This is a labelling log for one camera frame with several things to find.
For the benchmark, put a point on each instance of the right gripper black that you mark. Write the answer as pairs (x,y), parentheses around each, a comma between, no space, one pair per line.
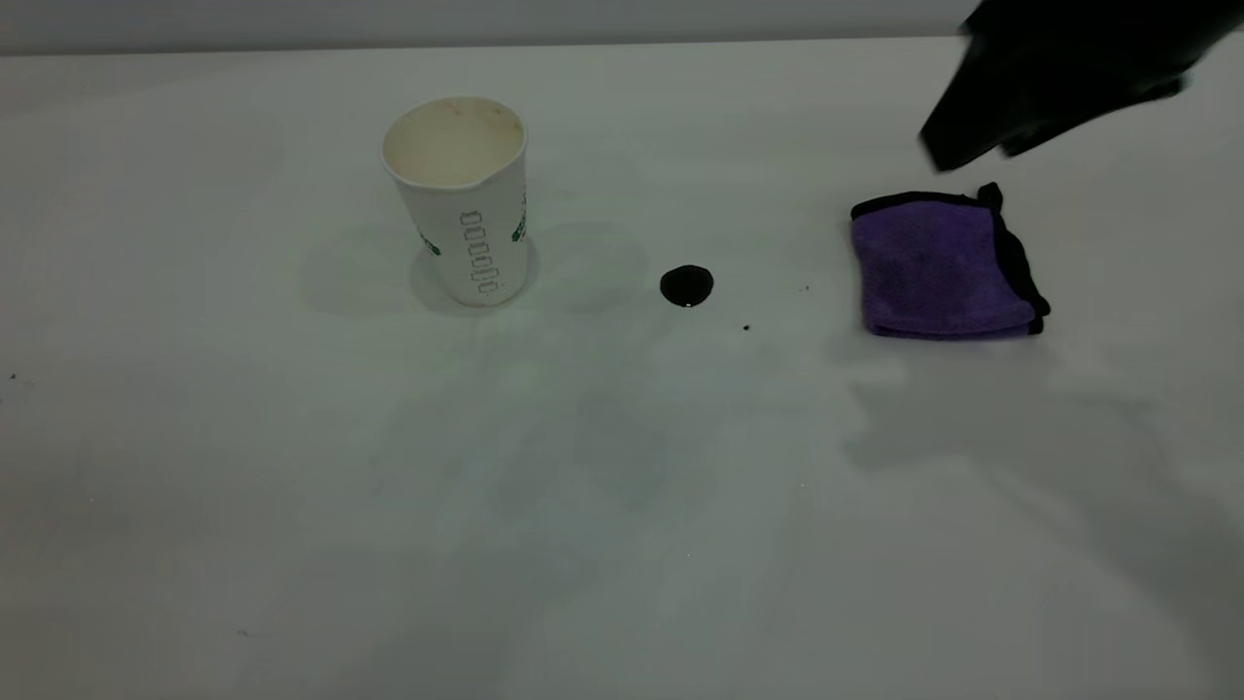
(1088,44)

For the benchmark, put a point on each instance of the purple cloth black trim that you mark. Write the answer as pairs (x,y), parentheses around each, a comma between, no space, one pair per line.
(933,267)

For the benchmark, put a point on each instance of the white paper cup green print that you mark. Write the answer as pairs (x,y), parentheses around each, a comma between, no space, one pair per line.
(466,233)

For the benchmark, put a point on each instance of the small black lump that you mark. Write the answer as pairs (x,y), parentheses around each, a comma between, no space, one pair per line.
(686,286)

